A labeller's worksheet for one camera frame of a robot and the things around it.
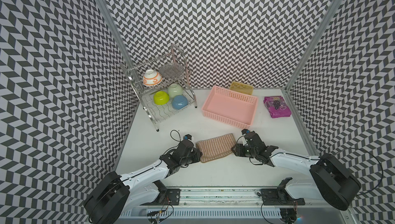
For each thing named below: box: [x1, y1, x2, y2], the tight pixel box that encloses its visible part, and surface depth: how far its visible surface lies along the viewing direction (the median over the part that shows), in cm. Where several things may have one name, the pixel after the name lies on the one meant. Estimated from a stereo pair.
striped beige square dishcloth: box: [195, 133, 237, 163], surface depth 90 cm
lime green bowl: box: [153, 90, 170, 106], surface depth 106 cm
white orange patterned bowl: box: [142, 68, 163, 86], surface depth 84 cm
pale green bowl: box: [167, 83, 184, 99], surface depth 110 cm
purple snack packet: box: [263, 95, 292, 119], surface depth 104 cm
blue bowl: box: [171, 94, 189, 110], surface depth 105 cm
